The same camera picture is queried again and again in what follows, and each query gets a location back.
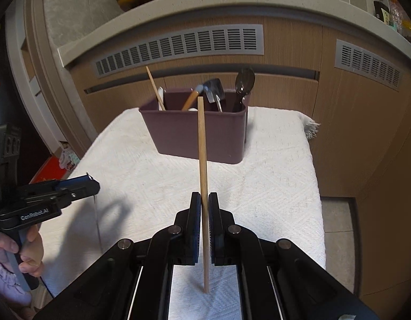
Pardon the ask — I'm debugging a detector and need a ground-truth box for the white plastic spoon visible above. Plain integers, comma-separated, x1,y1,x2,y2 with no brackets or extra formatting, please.
158,87,166,111

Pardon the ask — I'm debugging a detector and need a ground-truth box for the wooden chopstick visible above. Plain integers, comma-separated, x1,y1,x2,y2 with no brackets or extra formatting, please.
197,97,210,293
145,66,159,101

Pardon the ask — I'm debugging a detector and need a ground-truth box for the small metal shovel spoon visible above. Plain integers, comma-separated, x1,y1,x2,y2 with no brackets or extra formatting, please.
202,78,226,112

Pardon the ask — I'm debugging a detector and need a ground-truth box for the person's left hand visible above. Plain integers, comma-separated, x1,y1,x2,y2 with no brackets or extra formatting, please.
0,225,44,277

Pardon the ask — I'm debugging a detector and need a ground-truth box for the white textured cloth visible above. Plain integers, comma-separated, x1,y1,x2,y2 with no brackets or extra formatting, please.
37,108,326,319

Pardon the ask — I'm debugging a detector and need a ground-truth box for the maroon utensil holder box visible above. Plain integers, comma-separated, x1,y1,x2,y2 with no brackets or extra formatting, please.
140,88,249,164

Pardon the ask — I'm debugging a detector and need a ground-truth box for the dark spoon in holder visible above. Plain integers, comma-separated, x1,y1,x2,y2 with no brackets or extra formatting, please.
232,67,255,113

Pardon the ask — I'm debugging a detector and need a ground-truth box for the long grey vent grille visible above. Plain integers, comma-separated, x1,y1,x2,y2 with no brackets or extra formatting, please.
91,24,264,78

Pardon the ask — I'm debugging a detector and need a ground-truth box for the wooden cabinet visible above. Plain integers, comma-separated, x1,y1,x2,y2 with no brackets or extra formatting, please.
66,5,411,319

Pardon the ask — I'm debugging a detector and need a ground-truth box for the small grey vent grille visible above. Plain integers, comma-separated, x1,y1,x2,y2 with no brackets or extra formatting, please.
334,39,402,91

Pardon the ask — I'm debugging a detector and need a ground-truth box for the wooden handled utensil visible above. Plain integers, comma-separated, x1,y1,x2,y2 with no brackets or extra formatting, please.
182,84,204,111

